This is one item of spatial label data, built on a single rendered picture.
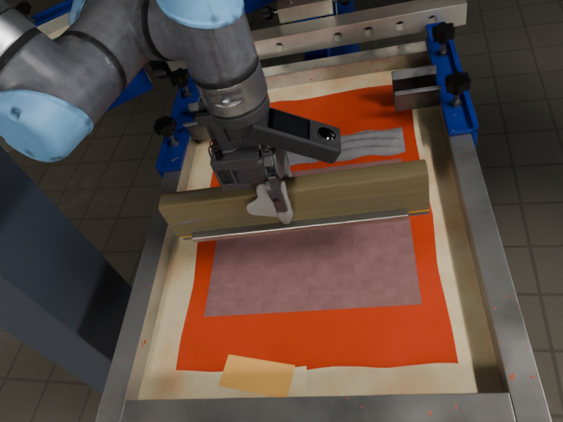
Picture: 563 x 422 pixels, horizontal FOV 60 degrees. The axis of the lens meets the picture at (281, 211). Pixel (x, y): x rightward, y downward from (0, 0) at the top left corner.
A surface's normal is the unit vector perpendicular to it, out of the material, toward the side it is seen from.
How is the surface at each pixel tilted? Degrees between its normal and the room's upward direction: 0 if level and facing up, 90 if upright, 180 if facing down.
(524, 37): 0
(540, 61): 0
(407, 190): 89
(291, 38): 90
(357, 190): 89
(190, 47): 90
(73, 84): 61
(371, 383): 0
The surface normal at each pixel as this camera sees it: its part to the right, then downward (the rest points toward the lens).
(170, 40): -0.38, 0.72
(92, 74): 0.77, -0.07
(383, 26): -0.05, 0.78
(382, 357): -0.22, -0.62
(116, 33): 0.61, -0.22
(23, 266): 0.96, -0.04
